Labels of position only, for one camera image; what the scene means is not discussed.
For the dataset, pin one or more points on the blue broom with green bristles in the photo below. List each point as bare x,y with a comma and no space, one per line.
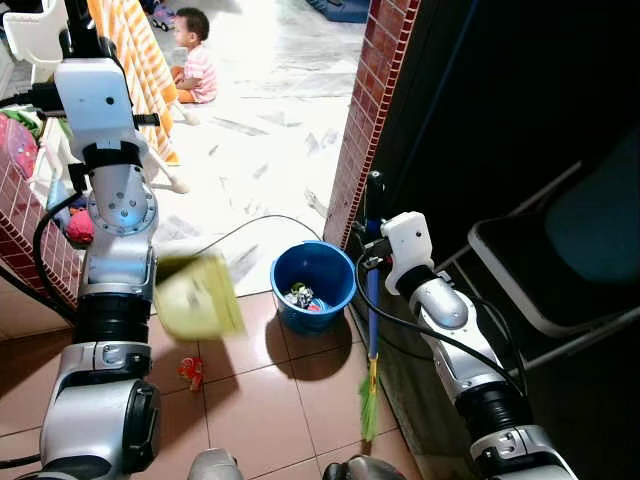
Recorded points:
372,330

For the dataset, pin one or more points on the yellow-green dustpan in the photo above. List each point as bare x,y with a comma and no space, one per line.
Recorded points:
200,295

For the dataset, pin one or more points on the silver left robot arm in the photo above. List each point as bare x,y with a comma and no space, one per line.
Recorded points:
115,270

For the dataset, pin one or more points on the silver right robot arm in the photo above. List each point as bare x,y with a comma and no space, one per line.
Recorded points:
450,320

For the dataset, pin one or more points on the blue plastic bucket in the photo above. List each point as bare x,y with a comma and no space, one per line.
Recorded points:
335,270

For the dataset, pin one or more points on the white plastic chair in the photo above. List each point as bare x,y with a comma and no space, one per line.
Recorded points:
35,40

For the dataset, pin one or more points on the orange striped cloth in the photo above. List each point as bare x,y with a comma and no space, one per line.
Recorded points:
135,55

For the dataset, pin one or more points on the crumpled rubbish pile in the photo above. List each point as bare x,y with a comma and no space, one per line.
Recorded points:
303,296

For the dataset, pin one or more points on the sitting toddler in striped shirt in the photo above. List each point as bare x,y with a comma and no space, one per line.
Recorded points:
198,70

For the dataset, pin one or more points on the black folding chair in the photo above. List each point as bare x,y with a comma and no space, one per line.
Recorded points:
510,260

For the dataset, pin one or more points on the dark blue cushion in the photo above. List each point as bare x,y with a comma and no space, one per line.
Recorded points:
600,220

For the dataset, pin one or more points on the grey right robot leg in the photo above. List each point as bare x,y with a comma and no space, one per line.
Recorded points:
362,469

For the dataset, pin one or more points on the grey robot leg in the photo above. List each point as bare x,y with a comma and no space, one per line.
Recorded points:
362,469
215,466

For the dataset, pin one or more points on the small red toy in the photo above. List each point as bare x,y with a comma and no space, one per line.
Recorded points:
191,373

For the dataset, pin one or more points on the grey left robot leg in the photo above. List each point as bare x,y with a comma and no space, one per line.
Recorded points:
215,466

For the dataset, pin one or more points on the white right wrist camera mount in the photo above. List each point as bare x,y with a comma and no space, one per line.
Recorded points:
408,245

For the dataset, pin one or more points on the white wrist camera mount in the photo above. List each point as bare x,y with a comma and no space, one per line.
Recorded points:
95,100
408,245

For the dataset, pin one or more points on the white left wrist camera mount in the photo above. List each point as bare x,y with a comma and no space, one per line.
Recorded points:
95,100

